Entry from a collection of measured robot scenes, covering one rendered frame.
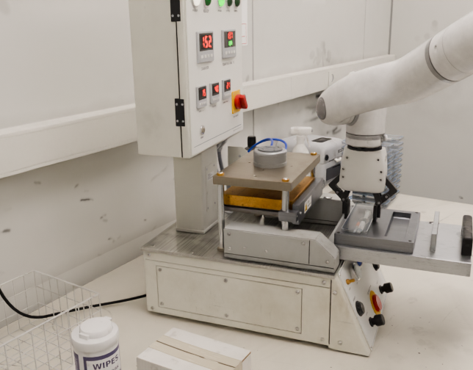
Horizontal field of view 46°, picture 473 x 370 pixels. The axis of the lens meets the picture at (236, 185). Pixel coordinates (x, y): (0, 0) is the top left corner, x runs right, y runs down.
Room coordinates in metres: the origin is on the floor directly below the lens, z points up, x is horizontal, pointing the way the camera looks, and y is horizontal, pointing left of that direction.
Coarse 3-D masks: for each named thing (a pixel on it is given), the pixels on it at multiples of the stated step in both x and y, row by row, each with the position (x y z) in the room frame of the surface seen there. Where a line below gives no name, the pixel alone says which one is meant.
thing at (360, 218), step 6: (360, 204) 1.29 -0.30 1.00; (366, 204) 1.29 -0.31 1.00; (354, 210) 1.25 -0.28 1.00; (360, 210) 1.25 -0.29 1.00; (366, 210) 1.24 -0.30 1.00; (372, 210) 1.24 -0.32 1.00; (354, 216) 1.21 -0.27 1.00; (360, 216) 1.20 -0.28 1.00; (366, 216) 1.20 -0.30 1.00; (372, 216) 1.20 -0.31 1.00; (348, 222) 1.16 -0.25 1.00; (354, 222) 1.16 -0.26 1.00; (360, 222) 1.16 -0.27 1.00; (366, 222) 1.16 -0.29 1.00; (348, 228) 1.13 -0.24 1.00; (354, 228) 1.13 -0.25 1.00; (360, 228) 1.13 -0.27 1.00; (366, 228) 1.13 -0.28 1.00
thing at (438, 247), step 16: (432, 224) 1.23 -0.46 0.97; (448, 224) 1.23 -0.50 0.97; (416, 240) 1.14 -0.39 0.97; (432, 240) 1.08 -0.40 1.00; (448, 240) 1.13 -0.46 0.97; (352, 256) 1.10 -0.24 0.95; (368, 256) 1.09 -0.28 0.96; (384, 256) 1.08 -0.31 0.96; (400, 256) 1.06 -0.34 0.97; (416, 256) 1.05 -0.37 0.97; (432, 256) 1.05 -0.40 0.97; (448, 256) 1.05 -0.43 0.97; (464, 256) 1.05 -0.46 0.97; (448, 272) 1.03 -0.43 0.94; (464, 272) 1.02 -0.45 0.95
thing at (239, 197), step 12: (312, 180) 1.32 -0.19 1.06; (228, 192) 1.23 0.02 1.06; (240, 192) 1.22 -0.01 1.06; (252, 192) 1.22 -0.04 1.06; (264, 192) 1.22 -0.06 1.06; (276, 192) 1.22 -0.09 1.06; (300, 192) 1.22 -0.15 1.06; (228, 204) 1.21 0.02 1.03; (240, 204) 1.20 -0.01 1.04; (252, 204) 1.19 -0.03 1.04; (264, 204) 1.18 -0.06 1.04; (276, 204) 1.17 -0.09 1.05; (276, 216) 1.17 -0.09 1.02
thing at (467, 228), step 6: (468, 216) 1.18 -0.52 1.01; (462, 222) 1.17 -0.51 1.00; (468, 222) 1.14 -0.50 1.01; (462, 228) 1.14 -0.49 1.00; (468, 228) 1.10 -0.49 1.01; (462, 234) 1.10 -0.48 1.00; (468, 234) 1.07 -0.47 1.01; (462, 240) 1.07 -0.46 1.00; (468, 240) 1.05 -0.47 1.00; (462, 246) 1.05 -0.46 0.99; (468, 246) 1.05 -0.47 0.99; (462, 252) 1.05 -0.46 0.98; (468, 252) 1.05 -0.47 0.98
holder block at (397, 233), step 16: (352, 208) 1.28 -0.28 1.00; (384, 208) 1.28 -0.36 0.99; (384, 224) 1.17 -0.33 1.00; (400, 224) 1.21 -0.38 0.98; (416, 224) 1.17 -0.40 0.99; (336, 240) 1.12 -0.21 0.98; (352, 240) 1.11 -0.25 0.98; (368, 240) 1.10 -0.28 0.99; (384, 240) 1.09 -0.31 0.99; (400, 240) 1.08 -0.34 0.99
